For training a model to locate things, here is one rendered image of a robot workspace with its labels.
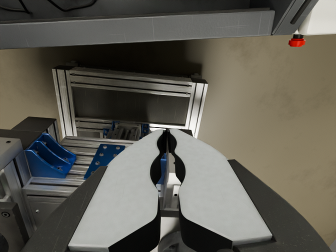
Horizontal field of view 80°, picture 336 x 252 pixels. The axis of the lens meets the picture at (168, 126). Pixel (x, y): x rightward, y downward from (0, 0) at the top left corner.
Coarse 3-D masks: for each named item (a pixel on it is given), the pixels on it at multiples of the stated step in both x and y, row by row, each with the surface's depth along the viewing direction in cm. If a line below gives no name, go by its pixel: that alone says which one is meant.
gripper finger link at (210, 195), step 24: (168, 144) 13; (192, 144) 11; (192, 168) 9; (216, 168) 9; (192, 192) 8; (216, 192) 8; (240, 192) 8; (192, 216) 7; (216, 216) 7; (240, 216) 7; (192, 240) 7; (216, 240) 6; (240, 240) 6; (264, 240) 6
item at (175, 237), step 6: (168, 234) 46; (174, 234) 45; (180, 234) 45; (162, 240) 47; (168, 240) 45; (174, 240) 44; (180, 240) 44; (162, 246) 46; (168, 246) 44; (174, 246) 45; (180, 246) 43; (186, 246) 43
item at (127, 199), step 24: (144, 144) 11; (120, 168) 9; (144, 168) 9; (96, 192) 8; (120, 192) 8; (144, 192) 8; (96, 216) 7; (120, 216) 7; (144, 216) 7; (72, 240) 6; (96, 240) 6; (120, 240) 6; (144, 240) 7
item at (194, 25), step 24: (0, 24) 34; (24, 24) 34; (48, 24) 34; (72, 24) 34; (96, 24) 34; (120, 24) 34; (144, 24) 34; (168, 24) 34; (192, 24) 34; (216, 24) 34; (240, 24) 34; (264, 24) 35; (0, 48) 35
